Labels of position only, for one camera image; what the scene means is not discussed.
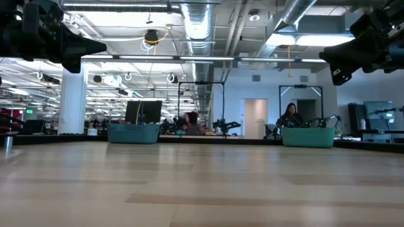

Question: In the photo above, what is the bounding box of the black aluminium table frame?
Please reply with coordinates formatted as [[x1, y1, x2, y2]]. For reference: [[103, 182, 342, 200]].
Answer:
[[0, 134, 404, 154]]

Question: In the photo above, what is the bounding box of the grey background monitor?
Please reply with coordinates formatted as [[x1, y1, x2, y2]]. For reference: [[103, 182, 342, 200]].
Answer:
[[362, 100, 396, 131]]

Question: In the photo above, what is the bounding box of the black overhead rig frame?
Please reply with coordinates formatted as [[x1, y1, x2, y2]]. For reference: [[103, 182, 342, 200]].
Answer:
[[177, 81, 226, 136], [278, 84, 324, 127]]

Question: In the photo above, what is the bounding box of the long ceiling light strip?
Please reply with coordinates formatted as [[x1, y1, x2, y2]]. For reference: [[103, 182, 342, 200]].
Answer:
[[80, 55, 328, 64]]

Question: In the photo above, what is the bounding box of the green plastic bin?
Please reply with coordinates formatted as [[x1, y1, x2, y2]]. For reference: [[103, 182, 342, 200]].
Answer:
[[281, 127, 336, 149]]

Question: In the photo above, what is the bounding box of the silver metal post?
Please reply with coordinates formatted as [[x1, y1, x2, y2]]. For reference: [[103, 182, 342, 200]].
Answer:
[[3, 131, 14, 156]]

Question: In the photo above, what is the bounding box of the blue plastic bin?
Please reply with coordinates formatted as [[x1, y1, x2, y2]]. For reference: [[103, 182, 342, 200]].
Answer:
[[107, 123, 161, 145]]

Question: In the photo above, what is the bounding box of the pale door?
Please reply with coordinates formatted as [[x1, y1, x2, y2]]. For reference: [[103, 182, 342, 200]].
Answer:
[[244, 98, 269, 140]]

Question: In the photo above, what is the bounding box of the person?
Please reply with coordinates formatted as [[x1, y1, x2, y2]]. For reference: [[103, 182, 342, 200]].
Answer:
[[276, 102, 304, 129], [184, 111, 206, 136]]

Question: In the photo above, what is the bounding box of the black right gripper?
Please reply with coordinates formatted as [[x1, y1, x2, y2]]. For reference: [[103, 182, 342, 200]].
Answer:
[[318, 0, 404, 86]]

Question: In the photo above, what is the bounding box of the silver ventilation duct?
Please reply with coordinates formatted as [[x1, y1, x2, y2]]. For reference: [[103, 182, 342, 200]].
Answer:
[[181, 0, 216, 111], [252, 0, 319, 58]]

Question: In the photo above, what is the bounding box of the black monitor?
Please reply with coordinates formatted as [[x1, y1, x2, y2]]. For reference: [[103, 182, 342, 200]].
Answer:
[[124, 100, 163, 125]]

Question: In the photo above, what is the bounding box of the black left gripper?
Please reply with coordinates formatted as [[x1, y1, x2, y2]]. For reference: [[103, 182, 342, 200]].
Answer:
[[0, 0, 107, 74]]

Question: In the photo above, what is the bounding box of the black ceiling camera device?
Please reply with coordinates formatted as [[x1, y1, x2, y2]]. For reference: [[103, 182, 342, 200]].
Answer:
[[144, 29, 160, 45]]

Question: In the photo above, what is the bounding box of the white round pillar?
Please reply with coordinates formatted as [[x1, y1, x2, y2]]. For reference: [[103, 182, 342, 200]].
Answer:
[[57, 62, 88, 136]]

